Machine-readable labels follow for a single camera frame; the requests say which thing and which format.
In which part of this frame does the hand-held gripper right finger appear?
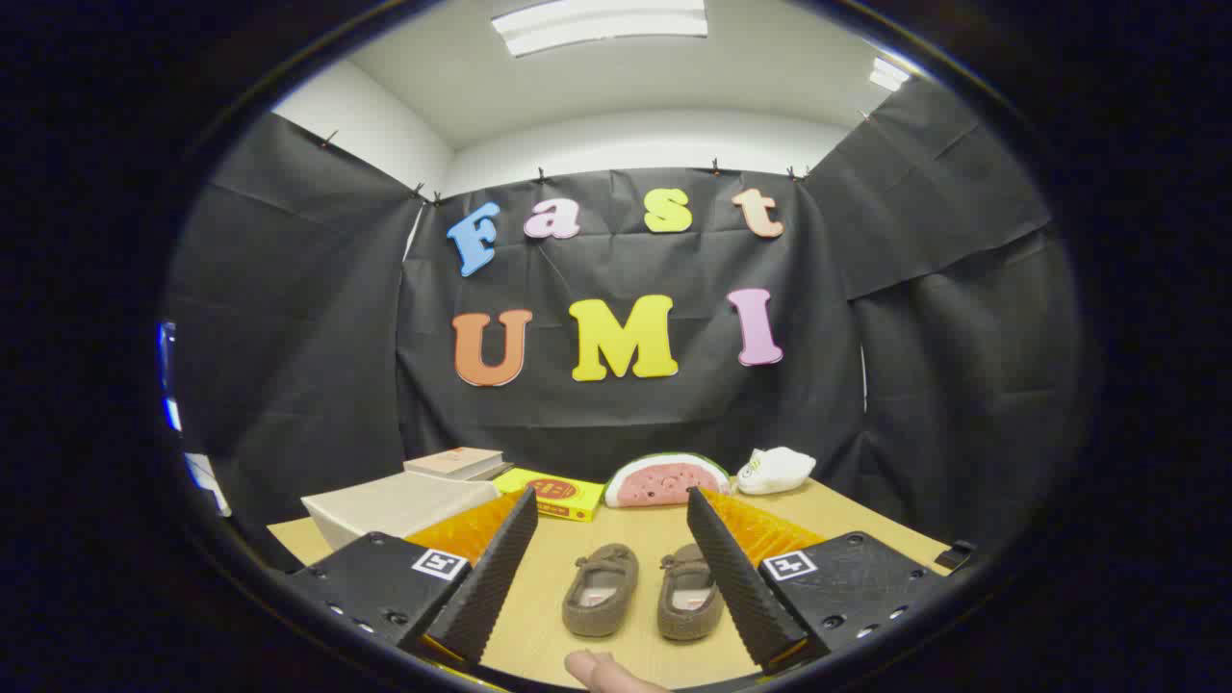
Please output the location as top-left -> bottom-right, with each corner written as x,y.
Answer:
686,486 -> 951,675

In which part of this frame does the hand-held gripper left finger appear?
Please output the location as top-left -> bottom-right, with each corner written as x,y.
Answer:
284,486 -> 540,675

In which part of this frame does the brown fuzzy slipper shoe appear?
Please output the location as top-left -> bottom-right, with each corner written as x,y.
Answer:
657,544 -> 725,642
562,544 -> 640,638

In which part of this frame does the cream storage box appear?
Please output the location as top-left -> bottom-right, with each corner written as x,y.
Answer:
301,472 -> 501,552

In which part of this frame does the yellow book with red circle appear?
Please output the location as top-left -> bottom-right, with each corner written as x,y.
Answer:
493,468 -> 605,523

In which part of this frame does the white plush toy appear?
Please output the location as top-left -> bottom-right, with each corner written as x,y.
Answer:
736,447 -> 817,496

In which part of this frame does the beige book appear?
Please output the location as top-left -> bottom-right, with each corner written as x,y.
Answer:
404,447 -> 508,481

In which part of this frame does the watermelon slice plush toy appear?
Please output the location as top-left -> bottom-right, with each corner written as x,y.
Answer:
603,452 -> 732,509

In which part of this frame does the long ceiling light panel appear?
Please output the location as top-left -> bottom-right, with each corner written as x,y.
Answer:
491,0 -> 709,59

